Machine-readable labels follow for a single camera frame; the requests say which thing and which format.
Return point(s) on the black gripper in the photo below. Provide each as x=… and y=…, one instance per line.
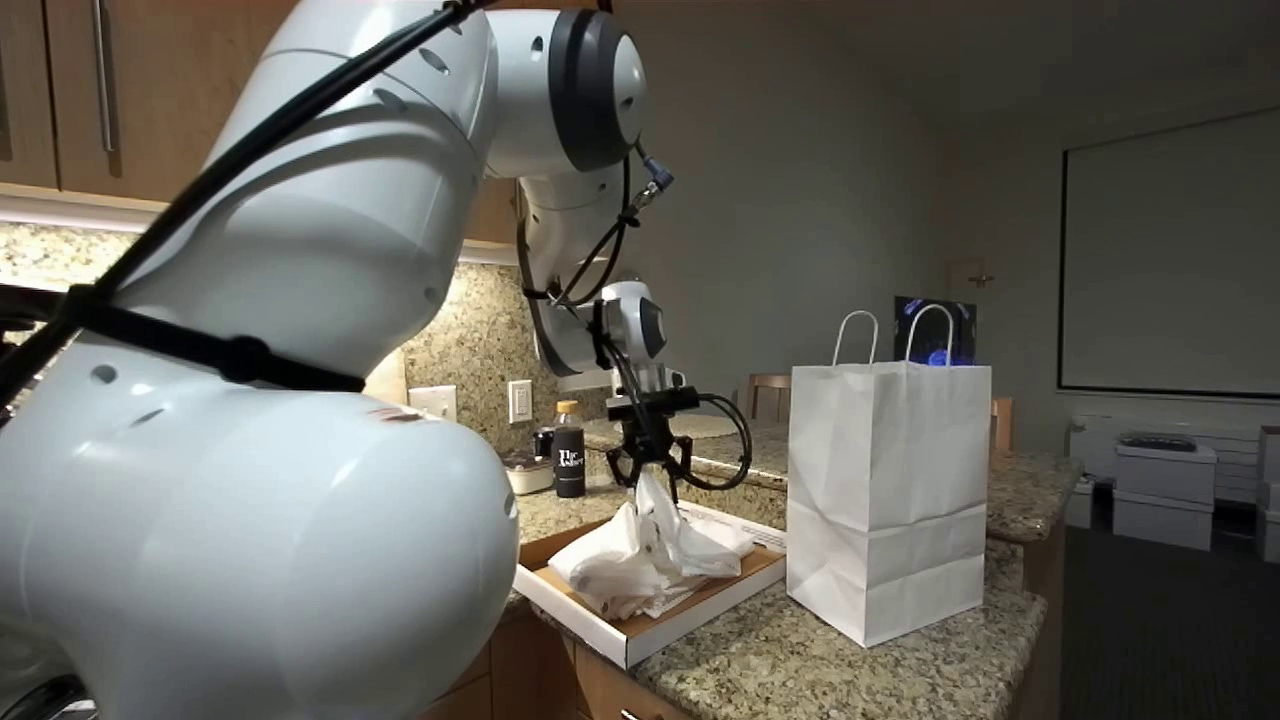
x=655, y=433

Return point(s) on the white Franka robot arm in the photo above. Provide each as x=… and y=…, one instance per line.
x=265, y=534

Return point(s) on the shallow white cardboard box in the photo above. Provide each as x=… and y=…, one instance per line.
x=626, y=634

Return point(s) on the white paper bag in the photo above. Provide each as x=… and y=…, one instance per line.
x=885, y=505

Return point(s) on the small white dish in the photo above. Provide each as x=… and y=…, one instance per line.
x=531, y=479

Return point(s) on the wooden dining chair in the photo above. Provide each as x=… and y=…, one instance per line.
x=767, y=398
x=1001, y=425

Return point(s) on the wooden base cabinet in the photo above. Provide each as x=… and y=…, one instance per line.
x=603, y=687

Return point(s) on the dark monitor with blue glow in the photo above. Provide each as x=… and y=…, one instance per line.
x=934, y=327

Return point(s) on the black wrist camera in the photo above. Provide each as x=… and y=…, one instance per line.
x=660, y=398

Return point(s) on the narrow white wall outlet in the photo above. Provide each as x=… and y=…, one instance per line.
x=518, y=400

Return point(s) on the wide white wall outlet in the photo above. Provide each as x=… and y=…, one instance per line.
x=435, y=400

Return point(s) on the white wall board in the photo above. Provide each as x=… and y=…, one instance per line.
x=1174, y=252

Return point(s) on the wooden wall cabinet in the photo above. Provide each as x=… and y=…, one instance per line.
x=161, y=92

